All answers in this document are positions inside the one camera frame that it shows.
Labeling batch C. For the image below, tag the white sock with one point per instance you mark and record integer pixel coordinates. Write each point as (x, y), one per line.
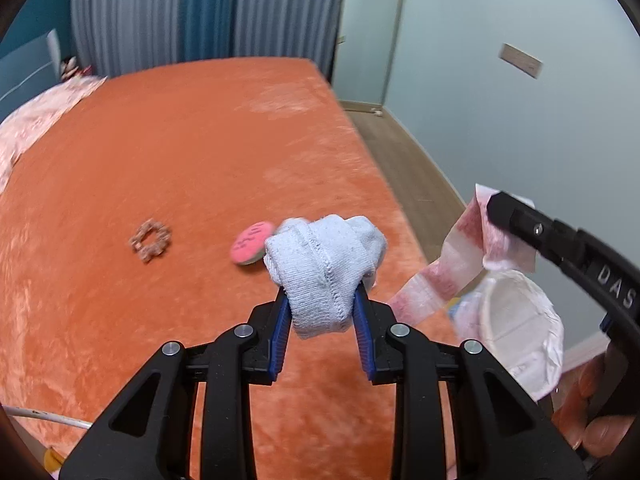
(320, 270)

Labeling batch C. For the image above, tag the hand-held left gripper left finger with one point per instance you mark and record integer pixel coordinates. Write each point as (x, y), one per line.
(281, 335)

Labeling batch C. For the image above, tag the grey curtain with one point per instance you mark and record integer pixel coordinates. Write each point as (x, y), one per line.
(125, 15)

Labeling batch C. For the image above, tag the blue curtain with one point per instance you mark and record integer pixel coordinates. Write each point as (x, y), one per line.
(210, 10)

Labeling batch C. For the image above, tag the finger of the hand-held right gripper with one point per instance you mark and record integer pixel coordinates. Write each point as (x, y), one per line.
(530, 227)

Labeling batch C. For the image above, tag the pink scrunchie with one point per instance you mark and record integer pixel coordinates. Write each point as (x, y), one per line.
(150, 240)

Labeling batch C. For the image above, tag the brown wall switch panel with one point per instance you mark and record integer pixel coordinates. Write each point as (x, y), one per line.
(521, 61)

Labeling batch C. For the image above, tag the pale pink quilt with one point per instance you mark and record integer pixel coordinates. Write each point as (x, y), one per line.
(35, 110)

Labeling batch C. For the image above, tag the small doll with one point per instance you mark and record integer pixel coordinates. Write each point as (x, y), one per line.
(69, 69)

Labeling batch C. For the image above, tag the pink white striped cloth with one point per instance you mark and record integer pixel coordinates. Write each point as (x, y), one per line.
(450, 265)

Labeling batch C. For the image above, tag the blue padded headboard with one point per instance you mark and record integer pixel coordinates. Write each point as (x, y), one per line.
(25, 75)

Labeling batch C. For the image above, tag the person's right hand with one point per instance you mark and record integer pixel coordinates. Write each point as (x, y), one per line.
(605, 435)

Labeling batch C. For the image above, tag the orange plush blanket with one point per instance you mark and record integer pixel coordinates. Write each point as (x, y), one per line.
(175, 160)

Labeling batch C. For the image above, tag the pink round patterned pad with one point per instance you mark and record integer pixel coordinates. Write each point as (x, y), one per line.
(247, 245)

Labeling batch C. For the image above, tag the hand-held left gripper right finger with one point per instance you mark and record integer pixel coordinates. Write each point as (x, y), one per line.
(364, 340)

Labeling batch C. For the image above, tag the bin with white plastic bag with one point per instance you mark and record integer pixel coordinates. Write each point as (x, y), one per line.
(520, 320)

